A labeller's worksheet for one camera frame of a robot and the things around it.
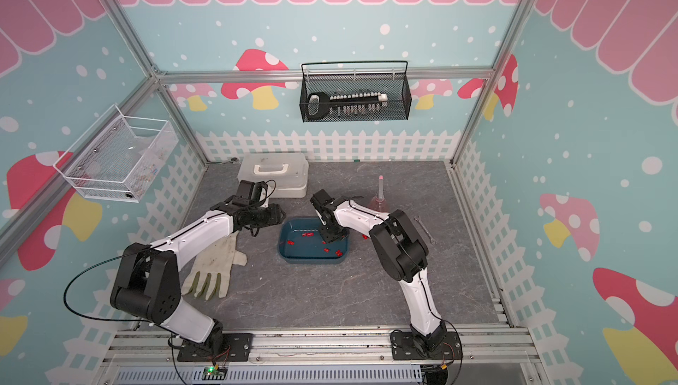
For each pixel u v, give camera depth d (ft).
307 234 3.19
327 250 3.05
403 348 2.43
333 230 2.80
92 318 1.44
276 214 2.72
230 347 2.40
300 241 3.13
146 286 1.47
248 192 2.35
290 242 3.10
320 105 2.95
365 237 2.61
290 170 3.36
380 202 3.09
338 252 3.02
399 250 1.76
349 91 3.07
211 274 2.86
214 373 2.39
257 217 2.49
